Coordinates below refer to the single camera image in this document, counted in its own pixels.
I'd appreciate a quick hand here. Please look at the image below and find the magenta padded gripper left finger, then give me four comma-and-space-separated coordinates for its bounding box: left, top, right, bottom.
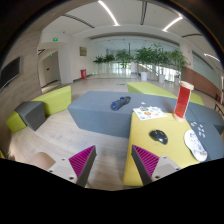
47, 144, 98, 188

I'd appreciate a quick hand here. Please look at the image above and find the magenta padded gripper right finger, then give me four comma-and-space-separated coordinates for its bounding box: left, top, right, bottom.
130, 144, 181, 187

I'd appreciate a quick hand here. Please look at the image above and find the black computer mouse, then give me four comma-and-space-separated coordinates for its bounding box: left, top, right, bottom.
149, 130, 168, 145

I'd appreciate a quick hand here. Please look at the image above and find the white patterned mouse pad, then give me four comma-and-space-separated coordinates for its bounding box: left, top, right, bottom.
184, 129, 208, 162

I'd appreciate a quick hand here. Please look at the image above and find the yellow tablecloth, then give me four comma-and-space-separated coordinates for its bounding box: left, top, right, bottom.
123, 112, 198, 186

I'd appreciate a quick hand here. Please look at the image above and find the colourful picture card sheet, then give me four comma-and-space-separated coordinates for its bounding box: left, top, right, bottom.
133, 106, 166, 120

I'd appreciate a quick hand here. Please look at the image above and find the large grey bench sofa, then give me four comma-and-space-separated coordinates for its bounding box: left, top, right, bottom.
67, 90, 224, 139

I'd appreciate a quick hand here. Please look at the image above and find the blue folded cloth bundle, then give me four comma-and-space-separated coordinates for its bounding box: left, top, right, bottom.
110, 96, 131, 111

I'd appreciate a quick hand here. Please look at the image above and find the dark grey mat with cards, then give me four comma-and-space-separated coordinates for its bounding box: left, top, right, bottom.
189, 121, 224, 162

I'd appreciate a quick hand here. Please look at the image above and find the lime green bench left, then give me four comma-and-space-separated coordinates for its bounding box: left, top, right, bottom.
6, 86, 72, 132

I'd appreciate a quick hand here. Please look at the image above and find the lime green bench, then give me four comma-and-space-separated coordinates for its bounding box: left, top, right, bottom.
6, 86, 72, 132
127, 82, 204, 106

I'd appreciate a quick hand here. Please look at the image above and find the dark grey cube stool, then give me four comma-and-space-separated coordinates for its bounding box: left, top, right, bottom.
15, 101, 46, 131

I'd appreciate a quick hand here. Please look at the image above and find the lime green bench far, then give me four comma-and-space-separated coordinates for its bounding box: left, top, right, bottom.
127, 82, 204, 106

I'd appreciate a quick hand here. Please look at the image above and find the red and white cup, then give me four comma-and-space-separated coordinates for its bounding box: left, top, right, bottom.
174, 81, 194, 122

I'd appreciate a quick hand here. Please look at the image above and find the red bin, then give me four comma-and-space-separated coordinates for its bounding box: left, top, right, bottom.
80, 69, 87, 79

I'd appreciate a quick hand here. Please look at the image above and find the potted plant white pot centre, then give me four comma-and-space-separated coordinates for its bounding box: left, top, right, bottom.
135, 46, 154, 81

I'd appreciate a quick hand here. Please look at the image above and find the potted plant white pot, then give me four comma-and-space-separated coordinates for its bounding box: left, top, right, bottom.
135, 46, 154, 81
153, 44, 171, 83

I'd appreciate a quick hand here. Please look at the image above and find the potted plant white pot right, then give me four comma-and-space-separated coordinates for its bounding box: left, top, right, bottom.
153, 44, 171, 83

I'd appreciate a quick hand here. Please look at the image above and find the wall notice board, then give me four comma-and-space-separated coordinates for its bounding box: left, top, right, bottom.
80, 47, 87, 56

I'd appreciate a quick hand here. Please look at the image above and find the black wall television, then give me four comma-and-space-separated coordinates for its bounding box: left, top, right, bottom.
0, 57, 21, 90

